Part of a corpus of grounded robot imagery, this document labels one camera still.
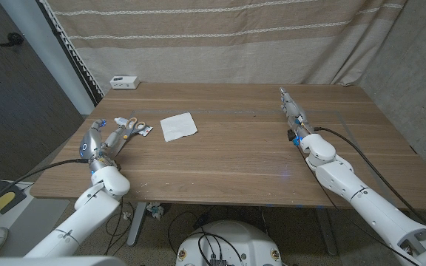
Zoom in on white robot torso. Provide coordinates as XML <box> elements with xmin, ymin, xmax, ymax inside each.
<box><xmin>175</xmin><ymin>220</ymin><xmax>283</xmax><ymax>266</ymax></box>

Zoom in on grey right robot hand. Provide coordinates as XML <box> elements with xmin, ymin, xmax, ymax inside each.
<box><xmin>278</xmin><ymin>86</ymin><xmax>316</xmax><ymax>143</ymax></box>

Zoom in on black torso cable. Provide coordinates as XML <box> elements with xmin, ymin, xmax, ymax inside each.
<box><xmin>197</xmin><ymin>231</ymin><xmax>244</xmax><ymax>266</ymax></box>

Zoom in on white power strip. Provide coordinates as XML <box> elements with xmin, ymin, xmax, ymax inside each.
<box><xmin>109</xmin><ymin>75</ymin><xmax>141</xmax><ymax>90</ymax></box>

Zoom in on white paper tissue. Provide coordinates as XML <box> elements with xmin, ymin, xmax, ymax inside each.
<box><xmin>160</xmin><ymin>112</ymin><xmax>199</xmax><ymax>143</ymax></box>

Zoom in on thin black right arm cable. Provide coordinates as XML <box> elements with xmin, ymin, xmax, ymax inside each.
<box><xmin>296</xmin><ymin>143</ymin><xmax>412</xmax><ymax>266</ymax></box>

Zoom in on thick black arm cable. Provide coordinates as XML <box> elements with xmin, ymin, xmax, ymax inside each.
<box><xmin>0</xmin><ymin>157</ymin><xmax>90</xmax><ymax>217</ymax></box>
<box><xmin>313</xmin><ymin>126</ymin><xmax>426</xmax><ymax>229</ymax></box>

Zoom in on black door handle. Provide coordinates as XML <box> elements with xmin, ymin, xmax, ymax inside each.
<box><xmin>0</xmin><ymin>32</ymin><xmax>24</xmax><ymax>48</ymax></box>

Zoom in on white robot chest panel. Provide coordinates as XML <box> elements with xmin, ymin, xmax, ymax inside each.
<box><xmin>0</xmin><ymin>256</ymin><xmax>127</xmax><ymax>266</ymax></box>

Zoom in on crumpled blue white scrap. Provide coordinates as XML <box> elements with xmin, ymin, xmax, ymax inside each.
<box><xmin>146</xmin><ymin>202</ymin><xmax>165</xmax><ymax>219</ymax></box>

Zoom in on thin left wrist cable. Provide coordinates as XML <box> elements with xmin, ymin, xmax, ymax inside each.
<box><xmin>104</xmin><ymin>195</ymin><xmax>125</xmax><ymax>256</ymax></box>

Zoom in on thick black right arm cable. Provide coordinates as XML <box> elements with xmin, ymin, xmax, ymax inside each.
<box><xmin>313</xmin><ymin>126</ymin><xmax>426</xmax><ymax>229</ymax></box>

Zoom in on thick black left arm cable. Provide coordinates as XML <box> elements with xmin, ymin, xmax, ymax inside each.
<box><xmin>0</xmin><ymin>157</ymin><xmax>90</xmax><ymax>217</ymax></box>

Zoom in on dark grey door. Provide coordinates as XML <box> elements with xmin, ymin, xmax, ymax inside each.
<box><xmin>0</xmin><ymin>0</ymin><xmax>85</xmax><ymax>183</ymax></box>

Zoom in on black floor cable loop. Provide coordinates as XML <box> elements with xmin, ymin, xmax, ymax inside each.
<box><xmin>104</xmin><ymin>201</ymin><xmax>135</xmax><ymax>237</ymax></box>

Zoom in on grey metal table leg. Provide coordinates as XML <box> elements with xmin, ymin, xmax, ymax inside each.
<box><xmin>126</xmin><ymin>202</ymin><xmax>148</xmax><ymax>248</ymax></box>
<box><xmin>314</xmin><ymin>208</ymin><xmax>339</xmax><ymax>256</ymax></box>

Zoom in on white toothpaste tube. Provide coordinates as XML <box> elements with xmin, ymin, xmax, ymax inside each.
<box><xmin>113</xmin><ymin>117</ymin><xmax>154</xmax><ymax>137</ymax></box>

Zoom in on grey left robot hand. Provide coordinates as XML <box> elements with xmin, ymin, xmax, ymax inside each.
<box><xmin>78</xmin><ymin>117</ymin><xmax>127</xmax><ymax>173</ymax></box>

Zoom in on black strip with zigzag trim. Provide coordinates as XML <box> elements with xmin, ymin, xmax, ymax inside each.
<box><xmin>35</xmin><ymin>0</ymin><xmax>105</xmax><ymax>107</ymax></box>

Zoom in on beige striped curtain backdrop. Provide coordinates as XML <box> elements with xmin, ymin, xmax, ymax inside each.
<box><xmin>45</xmin><ymin>0</ymin><xmax>409</xmax><ymax>95</ymax></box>

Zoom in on scissors with beige handles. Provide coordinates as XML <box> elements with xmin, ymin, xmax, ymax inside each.
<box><xmin>107</xmin><ymin>117</ymin><xmax>147</xmax><ymax>159</ymax></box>

